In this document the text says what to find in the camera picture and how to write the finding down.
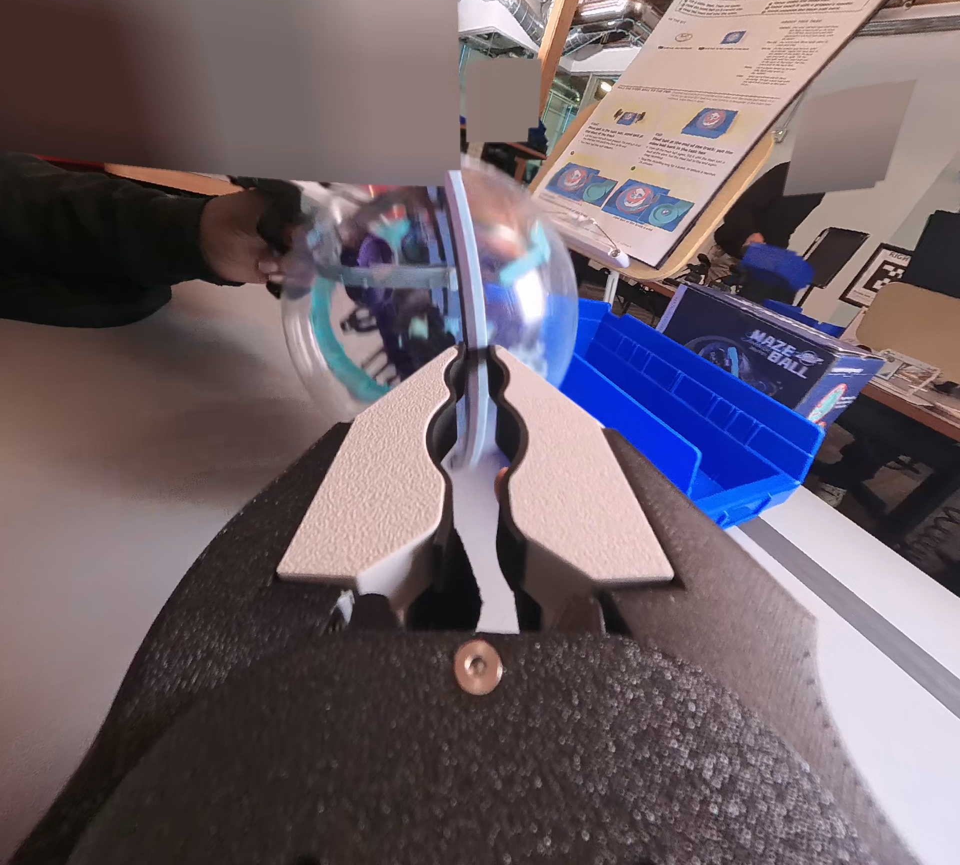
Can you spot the blue plastic bin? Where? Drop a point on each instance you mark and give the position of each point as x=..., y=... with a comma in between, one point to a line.
x=675, y=415

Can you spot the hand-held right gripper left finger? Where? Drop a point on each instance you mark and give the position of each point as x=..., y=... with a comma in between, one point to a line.
x=368, y=498

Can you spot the dark blue maze ball box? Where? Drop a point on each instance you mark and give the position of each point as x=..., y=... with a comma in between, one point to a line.
x=765, y=348

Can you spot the instruction sheet clipboard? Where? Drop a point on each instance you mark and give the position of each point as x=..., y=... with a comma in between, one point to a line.
x=705, y=100

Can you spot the clear maze ball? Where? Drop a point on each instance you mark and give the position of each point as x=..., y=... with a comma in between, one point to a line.
x=375, y=280

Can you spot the person's left hand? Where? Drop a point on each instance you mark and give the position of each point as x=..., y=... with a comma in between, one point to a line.
x=240, y=235

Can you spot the tablet on stand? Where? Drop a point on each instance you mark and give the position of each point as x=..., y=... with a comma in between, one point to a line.
x=834, y=255

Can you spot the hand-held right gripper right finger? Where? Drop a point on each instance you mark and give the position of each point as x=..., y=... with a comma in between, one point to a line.
x=585, y=498

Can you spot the black and white marker tag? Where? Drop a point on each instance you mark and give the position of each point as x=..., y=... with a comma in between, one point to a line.
x=878, y=276

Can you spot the person's left forearm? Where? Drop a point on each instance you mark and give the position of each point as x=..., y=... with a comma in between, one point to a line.
x=90, y=235

